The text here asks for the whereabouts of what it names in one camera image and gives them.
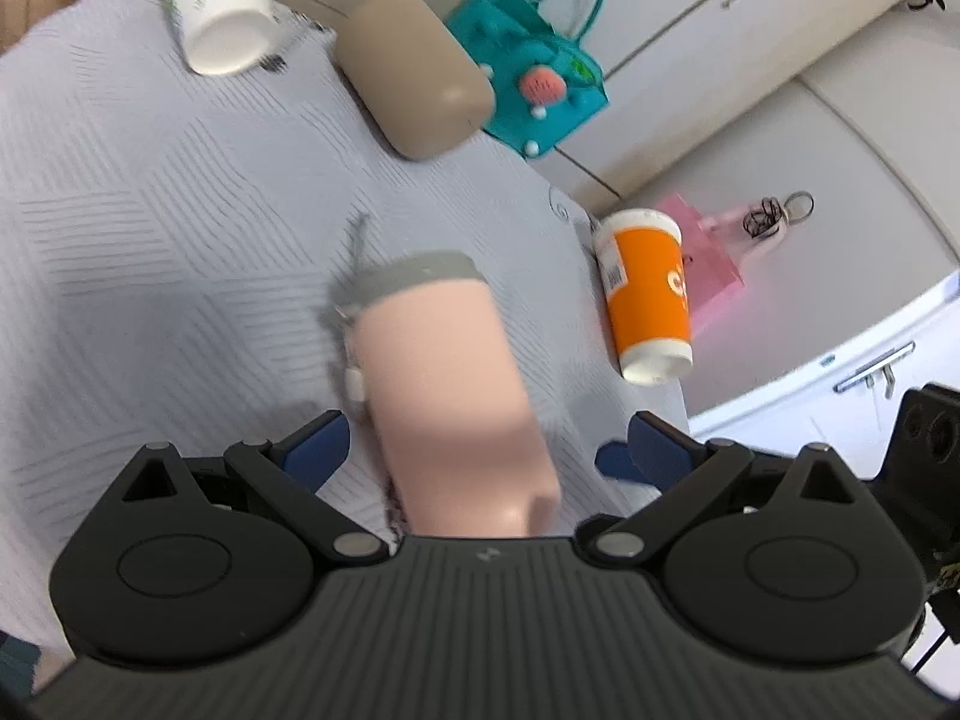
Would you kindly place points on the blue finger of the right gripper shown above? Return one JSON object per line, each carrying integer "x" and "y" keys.
{"x": 613, "y": 461}

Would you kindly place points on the white door with handle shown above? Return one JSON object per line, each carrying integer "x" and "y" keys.
{"x": 849, "y": 398}

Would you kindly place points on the beige cylindrical cup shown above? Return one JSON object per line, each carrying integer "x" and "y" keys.
{"x": 421, "y": 87}

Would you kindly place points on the white wardrobe cabinet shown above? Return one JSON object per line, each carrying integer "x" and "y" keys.
{"x": 676, "y": 72}

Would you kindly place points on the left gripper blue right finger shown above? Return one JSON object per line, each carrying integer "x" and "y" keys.
{"x": 691, "y": 477}

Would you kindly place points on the orange paper cup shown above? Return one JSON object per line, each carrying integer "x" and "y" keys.
{"x": 640, "y": 258}

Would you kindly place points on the pink gift bag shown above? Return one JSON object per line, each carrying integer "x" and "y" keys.
{"x": 719, "y": 249}

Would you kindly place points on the white paper cup green print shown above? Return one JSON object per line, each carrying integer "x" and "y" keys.
{"x": 222, "y": 37}

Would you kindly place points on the pink cup with grey rim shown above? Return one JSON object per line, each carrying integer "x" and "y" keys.
{"x": 428, "y": 358}

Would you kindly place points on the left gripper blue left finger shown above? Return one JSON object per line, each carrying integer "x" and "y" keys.
{"x": 286, "y": 476}

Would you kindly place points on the grey textured tablecloth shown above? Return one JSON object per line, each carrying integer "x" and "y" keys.
{"x": 175, "y": 251}

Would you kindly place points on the teal felt handbag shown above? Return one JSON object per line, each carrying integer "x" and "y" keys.
{"x": 545, "y": 85}

